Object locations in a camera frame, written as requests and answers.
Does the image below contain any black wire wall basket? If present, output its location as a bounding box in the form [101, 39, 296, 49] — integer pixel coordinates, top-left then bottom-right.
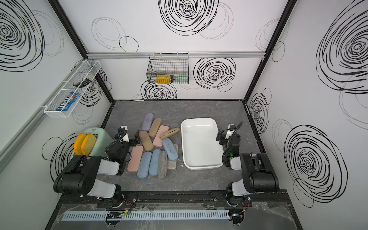
[146, 57, 189, 83]

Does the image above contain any left orange toast slice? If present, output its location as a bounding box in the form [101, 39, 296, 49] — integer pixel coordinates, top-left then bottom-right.
[74, 133, 87, 155]

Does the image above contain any white wire wall shelf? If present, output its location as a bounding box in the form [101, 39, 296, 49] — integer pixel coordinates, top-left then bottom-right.
[44, 59, 101, 118]

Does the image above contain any pink glasses case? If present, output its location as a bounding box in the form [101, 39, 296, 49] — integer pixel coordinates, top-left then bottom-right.
[127, 146, 144, 173]
[153, 125, 169, 148]

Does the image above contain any purple fabric glasses case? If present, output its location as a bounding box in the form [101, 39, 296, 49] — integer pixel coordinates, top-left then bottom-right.
[141, 113, 154, 132]

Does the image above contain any aluminium wall rail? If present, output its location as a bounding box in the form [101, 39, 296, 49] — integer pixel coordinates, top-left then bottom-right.
[1, 59, 84, 173]
[87, 51, 265, 59]

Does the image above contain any pink glasses case upper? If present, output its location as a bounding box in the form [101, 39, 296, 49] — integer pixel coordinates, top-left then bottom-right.
[153, 125, 169, 148]

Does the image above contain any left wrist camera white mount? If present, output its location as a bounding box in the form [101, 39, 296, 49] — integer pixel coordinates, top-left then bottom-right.
[117, 126, 129, 142]

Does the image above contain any right orange toast slice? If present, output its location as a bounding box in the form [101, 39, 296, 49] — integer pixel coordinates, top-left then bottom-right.
[81, 134, 97, 156]

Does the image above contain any light blue glasses case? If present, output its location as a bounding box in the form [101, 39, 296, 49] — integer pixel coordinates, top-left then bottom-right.
[149, 149, 162, 176]
[137, 151, 152, 179]
[162, 138, 179, 162]

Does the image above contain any blue candy packet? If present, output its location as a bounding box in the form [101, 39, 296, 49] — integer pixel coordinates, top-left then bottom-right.
[56, 92, 79, 111]

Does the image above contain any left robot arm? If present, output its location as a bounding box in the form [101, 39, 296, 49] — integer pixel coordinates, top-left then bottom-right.
[53, 137, 140, 200]

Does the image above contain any grey fabric glasses case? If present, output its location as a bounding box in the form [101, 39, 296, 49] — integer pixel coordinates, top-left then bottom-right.
[158, 150, 168, 180]

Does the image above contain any aluminium wall rail back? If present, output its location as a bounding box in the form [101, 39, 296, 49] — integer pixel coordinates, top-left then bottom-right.
[87, 51, 265, 59]

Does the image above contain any green item in basket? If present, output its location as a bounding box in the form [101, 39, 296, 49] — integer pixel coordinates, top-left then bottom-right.
[172, 74, 189, 84]

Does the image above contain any orange toast slice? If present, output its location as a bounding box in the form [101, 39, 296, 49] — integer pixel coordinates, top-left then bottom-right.
[81, 134, 97, 156]
[74, 133, 87, 155]

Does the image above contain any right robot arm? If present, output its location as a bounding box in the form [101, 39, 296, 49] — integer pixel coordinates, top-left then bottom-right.
[216, 130, 280, 196]

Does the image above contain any white slotted cable duct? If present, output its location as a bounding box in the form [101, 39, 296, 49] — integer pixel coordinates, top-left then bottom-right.
[61, 210, 230, 221]

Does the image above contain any mint green toaster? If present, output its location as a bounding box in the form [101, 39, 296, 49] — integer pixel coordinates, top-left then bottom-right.
[83, 127, 114, 157]

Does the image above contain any black remote on shelf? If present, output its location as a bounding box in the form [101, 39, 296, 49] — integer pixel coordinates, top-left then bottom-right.
[73, 79, 92, 89]

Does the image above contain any pink glasses case lower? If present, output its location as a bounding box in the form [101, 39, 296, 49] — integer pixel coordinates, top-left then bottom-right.
[127, 146, 144, 173]

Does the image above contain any yellow item in basket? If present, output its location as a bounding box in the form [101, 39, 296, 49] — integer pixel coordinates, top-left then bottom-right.
[156, 75, 173, 84]

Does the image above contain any white plastic storage tray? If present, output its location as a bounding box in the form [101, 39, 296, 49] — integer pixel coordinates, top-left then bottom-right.
[181, 118, 223, 170]

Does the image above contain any tan fabric glasses case upper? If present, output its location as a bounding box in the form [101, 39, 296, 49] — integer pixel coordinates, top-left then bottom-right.
[148, 118, 162, 138]

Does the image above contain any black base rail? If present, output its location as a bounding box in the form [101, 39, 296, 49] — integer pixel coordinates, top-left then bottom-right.
[56, 190, 292, 209]

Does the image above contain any aluminium wall rail left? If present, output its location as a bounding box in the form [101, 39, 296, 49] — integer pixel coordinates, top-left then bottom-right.
[1, 59, 84, 173]

